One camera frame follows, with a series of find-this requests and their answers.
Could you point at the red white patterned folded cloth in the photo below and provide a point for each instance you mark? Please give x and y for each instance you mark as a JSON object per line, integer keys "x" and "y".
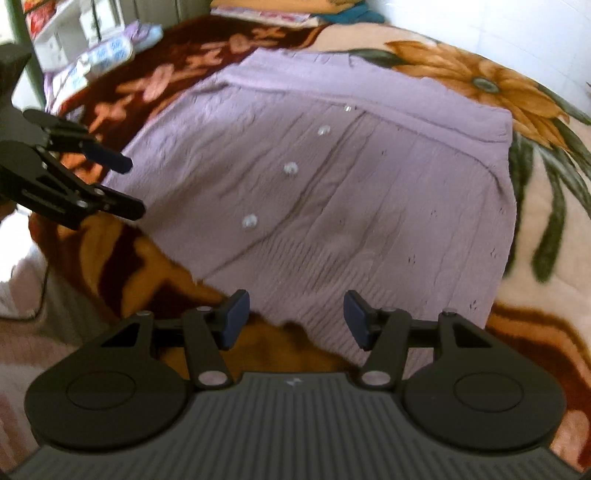
{"x": 275, "y": 18}

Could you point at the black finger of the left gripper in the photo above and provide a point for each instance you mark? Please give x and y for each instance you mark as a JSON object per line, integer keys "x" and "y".
{"x": 33, "y": 178}
{"x": 65, "y": 136}

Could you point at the white blue tablet blister pack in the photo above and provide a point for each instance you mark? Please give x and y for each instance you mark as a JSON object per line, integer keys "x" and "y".
{"x": 88, "y": 66}

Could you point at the lilac knitted cardigan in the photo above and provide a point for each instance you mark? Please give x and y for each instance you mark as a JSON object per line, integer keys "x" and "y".
{"x": 300, "y": 176}

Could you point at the white shelf unit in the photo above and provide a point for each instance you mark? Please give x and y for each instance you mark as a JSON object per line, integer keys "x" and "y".
{"x": 60, "y": 31}

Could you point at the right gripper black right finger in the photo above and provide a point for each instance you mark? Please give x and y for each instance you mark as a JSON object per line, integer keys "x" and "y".
{"x": 456, "y": 382}

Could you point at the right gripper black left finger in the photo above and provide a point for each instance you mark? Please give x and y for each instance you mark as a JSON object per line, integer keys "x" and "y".
{"x": 132, "y": 383}

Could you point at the floral fleece bed blanket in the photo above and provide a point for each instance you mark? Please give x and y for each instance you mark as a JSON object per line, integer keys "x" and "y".
{"x": 294, "y": 409}

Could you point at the orange folded cloth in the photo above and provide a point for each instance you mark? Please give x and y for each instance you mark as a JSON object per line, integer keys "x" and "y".
{"x": 292, "y": 6}

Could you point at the teal folded cloth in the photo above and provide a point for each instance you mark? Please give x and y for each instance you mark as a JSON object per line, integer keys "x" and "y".
{"x": 359, "y": 13}

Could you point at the lilac and blue cloth bundle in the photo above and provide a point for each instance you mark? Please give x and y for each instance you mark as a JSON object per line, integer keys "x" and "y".
{"x": 143, "y": 35}

